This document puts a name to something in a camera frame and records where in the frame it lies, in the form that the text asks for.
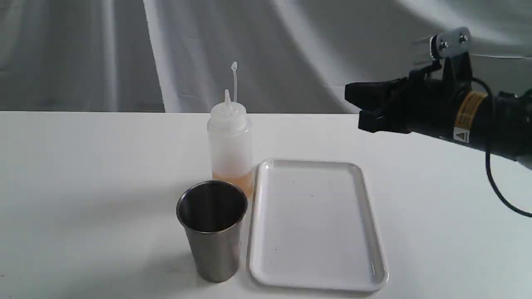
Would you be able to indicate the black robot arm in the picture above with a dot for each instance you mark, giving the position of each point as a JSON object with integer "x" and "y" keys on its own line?
{"x": 502, "y": 125}

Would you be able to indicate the grey fabric backdrop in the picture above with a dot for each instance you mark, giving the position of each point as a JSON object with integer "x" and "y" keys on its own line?
{"x": 294, "y": 56}

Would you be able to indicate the translucent plastic squeeze bottle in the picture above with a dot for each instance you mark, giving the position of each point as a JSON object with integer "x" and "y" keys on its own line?
{"x": 229, "y": 136}

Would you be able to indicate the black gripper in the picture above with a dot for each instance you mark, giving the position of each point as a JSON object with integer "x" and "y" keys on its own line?
{"x": 440, "y": 102}

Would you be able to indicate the stainless steel cup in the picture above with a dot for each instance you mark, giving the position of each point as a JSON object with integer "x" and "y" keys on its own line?
{"x": 211, "y": 213}

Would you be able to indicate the white rectangular plastic tray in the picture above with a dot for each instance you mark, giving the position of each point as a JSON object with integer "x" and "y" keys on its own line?
{"x": 313, "y": 227}

